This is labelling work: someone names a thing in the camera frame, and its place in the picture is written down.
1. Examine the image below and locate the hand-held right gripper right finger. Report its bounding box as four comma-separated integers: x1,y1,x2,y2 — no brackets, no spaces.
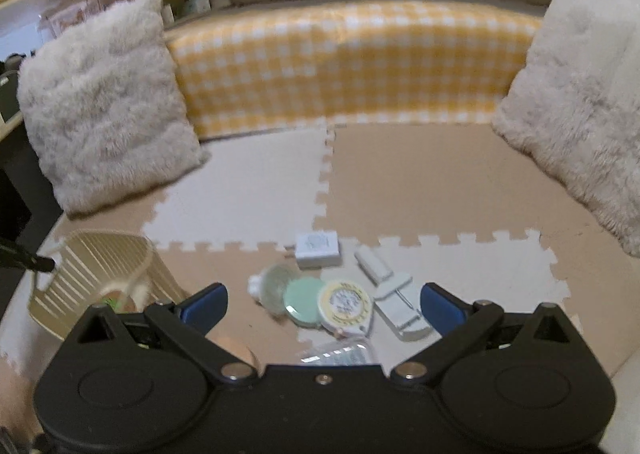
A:
390,283,586,385

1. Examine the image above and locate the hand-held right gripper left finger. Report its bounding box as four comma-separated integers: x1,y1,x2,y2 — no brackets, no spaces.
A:
75,283,261,382

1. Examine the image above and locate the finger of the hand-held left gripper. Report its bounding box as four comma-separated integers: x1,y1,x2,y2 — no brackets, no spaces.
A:
0,238,57,273

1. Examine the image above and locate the white watch link tool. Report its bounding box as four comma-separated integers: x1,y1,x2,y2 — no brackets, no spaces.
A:
372,270,433,342

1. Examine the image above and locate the cream slotted plastic basket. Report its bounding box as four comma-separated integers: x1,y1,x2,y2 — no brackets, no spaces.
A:
27,230,186,342

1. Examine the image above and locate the clear plastic case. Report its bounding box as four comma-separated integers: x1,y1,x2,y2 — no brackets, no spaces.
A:
298,338,383,367

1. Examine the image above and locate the beige foam mat tile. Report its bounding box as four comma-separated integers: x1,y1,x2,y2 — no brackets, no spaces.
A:
37,174,168,255
312,123,640,247
150,236,328,370

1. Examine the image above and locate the clear round container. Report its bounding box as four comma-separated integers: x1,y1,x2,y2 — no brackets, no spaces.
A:
248,265,301,317

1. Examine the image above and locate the small white stick device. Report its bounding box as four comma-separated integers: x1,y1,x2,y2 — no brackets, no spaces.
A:
354,245,393,282

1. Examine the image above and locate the round green compact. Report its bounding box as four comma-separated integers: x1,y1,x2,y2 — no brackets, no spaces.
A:
283,278,326,329

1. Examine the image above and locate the white charger adapter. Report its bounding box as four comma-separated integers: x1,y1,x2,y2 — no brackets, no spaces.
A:
294,232,342,269

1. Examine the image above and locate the fluffy white pillow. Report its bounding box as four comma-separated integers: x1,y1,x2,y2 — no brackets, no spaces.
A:
491,0,640,257
16,0,211,217

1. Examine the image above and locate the yellow checkered bumper cushion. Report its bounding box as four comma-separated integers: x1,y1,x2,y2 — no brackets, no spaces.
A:
164,1,543,142

